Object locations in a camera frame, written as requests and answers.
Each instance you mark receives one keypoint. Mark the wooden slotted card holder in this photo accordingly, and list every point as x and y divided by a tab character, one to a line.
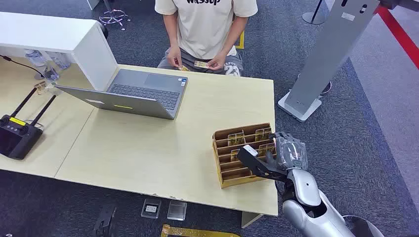
229	171

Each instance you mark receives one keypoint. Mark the grey open laptop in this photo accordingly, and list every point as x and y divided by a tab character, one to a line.
144	91

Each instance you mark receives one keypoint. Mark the person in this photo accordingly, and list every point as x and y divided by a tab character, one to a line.
206	29

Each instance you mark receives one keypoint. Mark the gold patterned card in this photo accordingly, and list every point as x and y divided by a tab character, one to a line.
265	149
201	64
263	134
236	139
234	155
184	68

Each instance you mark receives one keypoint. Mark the person's right hand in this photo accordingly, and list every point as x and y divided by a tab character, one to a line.
173	57

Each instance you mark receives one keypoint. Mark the chrome chair base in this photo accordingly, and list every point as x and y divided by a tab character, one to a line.
114	18

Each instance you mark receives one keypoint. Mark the black floor bracket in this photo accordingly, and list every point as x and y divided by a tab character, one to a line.
105	220

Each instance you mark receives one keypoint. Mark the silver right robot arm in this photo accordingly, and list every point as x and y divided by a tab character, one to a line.
307	209

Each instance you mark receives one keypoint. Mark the floor cover plate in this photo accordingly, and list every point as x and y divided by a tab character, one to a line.
177	210

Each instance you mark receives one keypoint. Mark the person's left hand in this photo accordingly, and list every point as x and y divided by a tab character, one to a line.
216	62

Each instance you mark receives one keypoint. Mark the yellow floor tape strip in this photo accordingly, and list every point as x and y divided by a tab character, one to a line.
193	232

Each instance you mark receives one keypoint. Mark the clear plastic water bottle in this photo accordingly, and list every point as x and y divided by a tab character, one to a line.
35	58
60	60

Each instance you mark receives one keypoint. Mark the black remote controller with antennas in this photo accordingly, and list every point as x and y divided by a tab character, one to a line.
16	137

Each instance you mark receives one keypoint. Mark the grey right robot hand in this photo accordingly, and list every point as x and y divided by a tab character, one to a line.
291	152

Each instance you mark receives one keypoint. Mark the grey kiosk stand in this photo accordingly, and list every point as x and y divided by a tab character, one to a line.
327	52

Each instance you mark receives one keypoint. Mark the metal stanchion base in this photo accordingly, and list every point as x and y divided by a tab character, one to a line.
314	16

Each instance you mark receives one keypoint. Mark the white desk shelf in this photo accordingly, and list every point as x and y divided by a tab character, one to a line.
88	55

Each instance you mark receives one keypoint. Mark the red barrier tape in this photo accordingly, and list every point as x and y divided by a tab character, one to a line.
401	34

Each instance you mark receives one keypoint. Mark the table leg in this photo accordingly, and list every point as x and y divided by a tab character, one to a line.
250	219

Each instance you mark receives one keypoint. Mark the floor socket box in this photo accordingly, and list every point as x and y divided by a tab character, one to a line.
151	208

